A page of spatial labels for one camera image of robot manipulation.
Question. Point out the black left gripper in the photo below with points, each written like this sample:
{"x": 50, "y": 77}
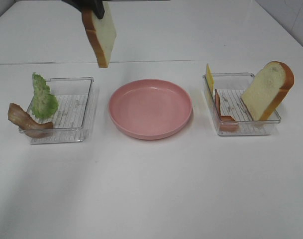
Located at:
{"x": 95, "y": 5}

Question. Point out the bread slice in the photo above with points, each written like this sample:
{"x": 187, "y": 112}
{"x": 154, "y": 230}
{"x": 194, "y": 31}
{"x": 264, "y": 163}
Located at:
{"x": 269, "y": 87}
{"x": 101, "y": 33}

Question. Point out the green lettuce leaf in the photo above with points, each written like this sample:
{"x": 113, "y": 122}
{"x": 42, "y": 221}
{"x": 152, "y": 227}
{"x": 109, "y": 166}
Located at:
{"x": 44, "y": 104}

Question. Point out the brown bacon strip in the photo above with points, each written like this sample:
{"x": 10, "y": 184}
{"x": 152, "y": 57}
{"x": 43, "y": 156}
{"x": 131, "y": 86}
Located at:
{"x": 19, "y": 117}

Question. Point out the yellow cheese slice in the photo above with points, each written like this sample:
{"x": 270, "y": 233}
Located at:
{"x": 210, "y": 86}

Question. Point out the pink bacon strip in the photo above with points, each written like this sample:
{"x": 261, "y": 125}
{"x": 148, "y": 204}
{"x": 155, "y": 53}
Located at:
{"x": 228, "y": 122}

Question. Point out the clear left plastic tray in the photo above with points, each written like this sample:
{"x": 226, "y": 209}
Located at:
{"x": 74, "y": 119}

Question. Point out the clear plastic tray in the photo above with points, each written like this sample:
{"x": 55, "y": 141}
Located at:
{"x": 74, "y": 119}
{"x": 230, "y": 86}

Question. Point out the pink round plate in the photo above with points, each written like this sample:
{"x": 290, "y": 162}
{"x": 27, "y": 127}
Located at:
{"x": 150, "y": 109}

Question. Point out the clear right plastic tray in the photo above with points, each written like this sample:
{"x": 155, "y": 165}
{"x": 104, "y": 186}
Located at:
{"x": 230, "y": 86}

